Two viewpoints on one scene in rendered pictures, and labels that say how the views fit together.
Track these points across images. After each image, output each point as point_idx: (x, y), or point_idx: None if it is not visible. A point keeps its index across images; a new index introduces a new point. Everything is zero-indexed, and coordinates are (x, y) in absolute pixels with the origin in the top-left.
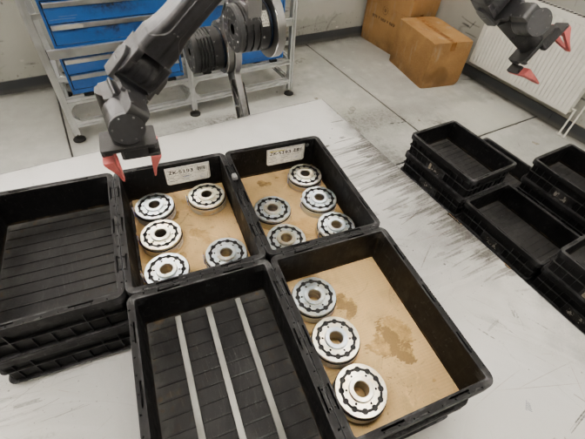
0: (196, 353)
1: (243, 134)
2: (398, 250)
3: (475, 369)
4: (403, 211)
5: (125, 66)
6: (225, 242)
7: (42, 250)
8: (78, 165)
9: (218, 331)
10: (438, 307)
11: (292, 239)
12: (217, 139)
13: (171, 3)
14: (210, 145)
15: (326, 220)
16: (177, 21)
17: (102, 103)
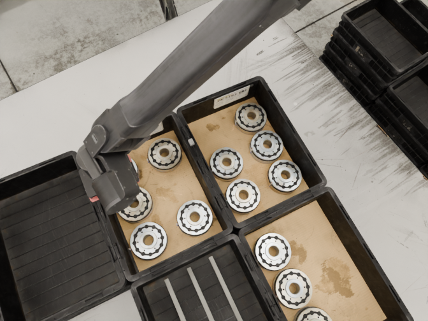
0: (186, 307)
1: (176, 44)
2: (343, 210)
3: (401, 313)
4: (337, 127)
5: (109, 151)
6: (192, 206)
7: (34, 227)
8: (23, 103)
9: (200, 286)
10: (376, 263)
11: (248, 197)
12: (151, 55)
13: (148, 92)
14: (145, 64)
15: (276, 171)
16: (158, 112)
17: (88, 172)
